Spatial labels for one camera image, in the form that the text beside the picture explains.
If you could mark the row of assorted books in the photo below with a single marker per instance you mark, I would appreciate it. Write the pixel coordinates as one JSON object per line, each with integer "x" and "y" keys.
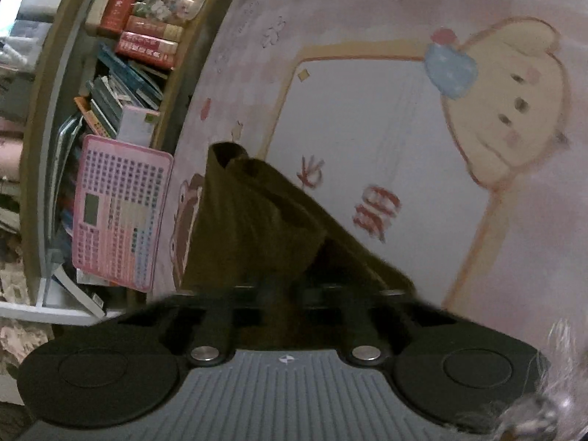
{"x": 138, "y": 46}

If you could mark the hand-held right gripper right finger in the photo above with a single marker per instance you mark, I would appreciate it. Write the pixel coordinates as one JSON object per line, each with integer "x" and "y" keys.
{"x": 356, "y": 324}

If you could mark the pink cartoon desk mat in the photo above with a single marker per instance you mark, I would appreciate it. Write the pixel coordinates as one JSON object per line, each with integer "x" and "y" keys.
{"x": 390, "y": 124}

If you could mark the white metal shelf frame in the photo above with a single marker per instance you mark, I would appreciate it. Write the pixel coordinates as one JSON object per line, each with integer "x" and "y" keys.
{"x": 46, "y": 308}

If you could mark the pink learning tablet toy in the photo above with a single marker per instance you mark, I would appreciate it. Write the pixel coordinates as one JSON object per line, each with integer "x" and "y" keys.
{"x": 119, "y": 211}

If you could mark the wooden desktop bookshelf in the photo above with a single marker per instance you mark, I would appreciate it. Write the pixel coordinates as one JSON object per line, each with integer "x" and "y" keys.
{"x": 195, "y": 69}

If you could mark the white leaning book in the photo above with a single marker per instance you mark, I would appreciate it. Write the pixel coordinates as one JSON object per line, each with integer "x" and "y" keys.
{"x": 78, "y": 289}

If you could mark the white cardboard box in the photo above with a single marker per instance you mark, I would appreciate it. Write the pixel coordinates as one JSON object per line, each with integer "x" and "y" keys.
{"x": 138, "y": 124}

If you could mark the fluffy white sleeve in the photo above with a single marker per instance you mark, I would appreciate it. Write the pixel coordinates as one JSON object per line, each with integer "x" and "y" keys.
{"x": 558, "y": 344}

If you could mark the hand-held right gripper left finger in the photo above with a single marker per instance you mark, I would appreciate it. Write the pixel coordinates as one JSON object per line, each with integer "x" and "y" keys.
{"x": 218, "y": 319}

